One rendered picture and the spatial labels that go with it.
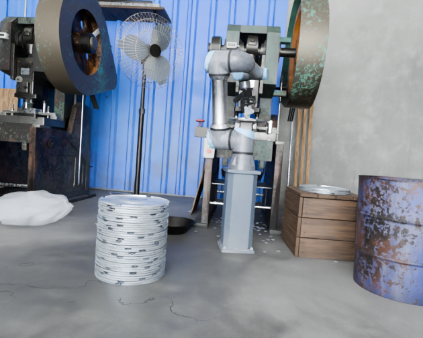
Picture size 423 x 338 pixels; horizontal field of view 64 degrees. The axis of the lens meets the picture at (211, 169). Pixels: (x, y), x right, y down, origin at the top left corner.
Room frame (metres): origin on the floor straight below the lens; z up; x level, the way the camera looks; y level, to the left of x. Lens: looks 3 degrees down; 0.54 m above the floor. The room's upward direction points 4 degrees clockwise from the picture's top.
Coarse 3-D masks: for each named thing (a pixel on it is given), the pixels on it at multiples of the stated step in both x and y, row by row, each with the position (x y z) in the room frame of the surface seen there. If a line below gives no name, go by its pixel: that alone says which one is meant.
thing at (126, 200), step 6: (102, 198) 1.42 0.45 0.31; (114, 198) 1.45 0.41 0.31; (120, 198) 1.46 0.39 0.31; (126, 198) 1.43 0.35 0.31; (132, 198) 1.44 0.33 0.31; (138, 198) 1.46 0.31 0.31; (144, 198) 1.51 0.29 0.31; (150, 198) 1.52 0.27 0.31; (156, 198) 1.53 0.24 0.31; (162, 198) 1.51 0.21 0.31; (108, 204) 1.28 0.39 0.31; (114, 204) 1.27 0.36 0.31; (120, 204) 1.31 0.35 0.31; (126, 204) 1.32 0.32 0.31; (132, 204) 1.33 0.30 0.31; (138, 204) 1.34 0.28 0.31; (144, 204) 1.35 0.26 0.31; (150, 204) 1.36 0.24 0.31; (156, 204) 1.37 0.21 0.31; (168, 204) 1.39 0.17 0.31
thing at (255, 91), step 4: (252, 80) 2.53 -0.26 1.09; (256, 80) 2.53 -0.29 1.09; (252, 84) 2.53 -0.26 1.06; (256, 84) 2.53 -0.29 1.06; (256, 88) 2.53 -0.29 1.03; (240, 92) 2.53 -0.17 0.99; (252, 92) 2.54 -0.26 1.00; (256, 92) 2.53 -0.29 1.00; (256, 96) 2.53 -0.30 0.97; (256, 100) 2.53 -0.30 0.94; (256, 104) 2.53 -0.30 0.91
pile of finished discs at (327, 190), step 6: (300, 186) 2.00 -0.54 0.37; (306, 186) 2.01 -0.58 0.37; (312, 186) 2.05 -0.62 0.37; (318, 186) 2.01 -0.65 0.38; (324, 186) 2.04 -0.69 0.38; (330, 186) 2.12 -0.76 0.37; (318, 192) 1.87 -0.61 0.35; (324, 192) 1.86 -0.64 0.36; (330, 192) 1.85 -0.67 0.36; (336, 192) 1.85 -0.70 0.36; (342, 192) 1.86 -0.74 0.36; (348, 192) 1.92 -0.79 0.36
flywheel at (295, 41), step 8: (296, 16) 2.72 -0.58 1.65; (296, 24) 2.73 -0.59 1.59; (296, 32) 2.78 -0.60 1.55; (296, 40) 2.82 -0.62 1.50; (296, 48) 2.57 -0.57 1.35; (296, 56) 2.54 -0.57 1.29; (288, 72) 2.93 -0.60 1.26; (288, 80) 2.88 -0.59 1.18; (288, 88) 2.84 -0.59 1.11; (288, 96) 2.80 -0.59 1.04
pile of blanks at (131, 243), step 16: (112, 208) 1.30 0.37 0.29; (128, 208) 1.26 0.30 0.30; (144, 208) 1.28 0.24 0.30; (160, 208) 1.33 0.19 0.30; (112, 224) 1.27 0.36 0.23; (128, 224) 1.26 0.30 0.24; (144, 224) 1.28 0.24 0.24; (160, 224) 1.33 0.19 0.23; (96, 240) 1.36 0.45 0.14; (112, 240) 1.27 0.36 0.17; (128, 240) 1.26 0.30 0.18; (144, 240) 1.28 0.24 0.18; (160, 240) 1.34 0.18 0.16; (96, 256) 1.33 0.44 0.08; (112, 256) 1.27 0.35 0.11; (128, 256) 1.27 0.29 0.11; (144, 256) 1.29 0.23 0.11; (160, 256) 1.35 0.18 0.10; (96, 272) 1.32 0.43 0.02; (112, 272) 1.27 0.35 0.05; (128, 272) 1.28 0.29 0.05; (144, 272) 1.29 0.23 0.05; (160, 272) 1.36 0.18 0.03
